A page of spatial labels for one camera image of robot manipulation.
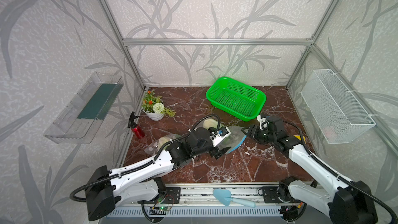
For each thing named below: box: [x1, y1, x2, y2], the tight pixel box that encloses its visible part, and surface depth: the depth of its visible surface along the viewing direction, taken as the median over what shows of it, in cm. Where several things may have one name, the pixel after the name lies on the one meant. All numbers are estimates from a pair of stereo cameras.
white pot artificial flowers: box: [141, 90, 177, 121], surface depth 94 cm
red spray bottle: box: [127, 110, 146, 140], surface depth 87 cm
